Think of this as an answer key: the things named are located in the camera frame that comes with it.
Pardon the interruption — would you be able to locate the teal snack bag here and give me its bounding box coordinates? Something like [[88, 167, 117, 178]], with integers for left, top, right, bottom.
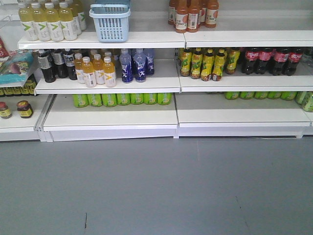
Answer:
[[0, 49, 34, 86]]

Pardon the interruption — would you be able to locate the blue sports drink bottle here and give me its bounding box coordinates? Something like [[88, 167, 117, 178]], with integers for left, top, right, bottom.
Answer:
[[143, 48, 155, 76], [134, 48, 146, 82], [119, 48, 133, 83]]

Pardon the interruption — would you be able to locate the light blue plastic basket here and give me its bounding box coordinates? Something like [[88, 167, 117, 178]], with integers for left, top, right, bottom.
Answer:
[[89, 0, 131, 43]]

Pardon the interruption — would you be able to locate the orange vitamin drink bottle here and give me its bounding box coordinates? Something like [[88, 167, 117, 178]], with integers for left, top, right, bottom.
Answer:
[[74, 53, 85, 84], [82, 57, 96, 88], [93, 54, 105, 85], [103, 57, 116, 88]]

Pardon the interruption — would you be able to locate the yellow iced tea bottle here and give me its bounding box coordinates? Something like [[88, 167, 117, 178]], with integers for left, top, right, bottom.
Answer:
[[225, 47, 240, 74], [201, 48, 215, 81], [191, 47, 202, 79], [180, 48, 192, 77], [212, 48, 225, 81]]

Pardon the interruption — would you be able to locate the red lid sauce jar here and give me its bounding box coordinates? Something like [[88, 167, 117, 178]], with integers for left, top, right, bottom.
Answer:
[[17, 100, 33, 118], [0, 102, 12, 119]]

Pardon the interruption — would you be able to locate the white store shelving unit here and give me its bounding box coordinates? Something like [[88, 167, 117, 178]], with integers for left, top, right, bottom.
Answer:
[[0, 0, 313, 142]]

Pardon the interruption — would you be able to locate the cola bottle red label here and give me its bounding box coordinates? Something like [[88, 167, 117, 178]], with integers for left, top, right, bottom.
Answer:
[[241, 47, 259, 74], [284, 47, 303, 76], [269, 47, 290, 75], [255, 47, 272, 74]]

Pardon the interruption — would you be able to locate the pale yellow drink bottle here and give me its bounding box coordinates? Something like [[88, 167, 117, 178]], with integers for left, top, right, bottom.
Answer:
[[45, 2, 64, 42], [18, 2, 38, 41], [31, 2, 51, 42], [59, 1, 77, 41]]

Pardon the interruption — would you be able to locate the dark drink bottle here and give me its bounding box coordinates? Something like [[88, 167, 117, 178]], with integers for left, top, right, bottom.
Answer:
[[64, 48, 77, 80], [38, 49, 56, 83], [53, 49, 68, 78]]

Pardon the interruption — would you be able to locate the orange C100 juice bottle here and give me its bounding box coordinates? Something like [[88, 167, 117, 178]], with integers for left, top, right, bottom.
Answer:
[[205, 0, 219, 28], [175, 0, 188, 33], [187, 0, 200, 33]]

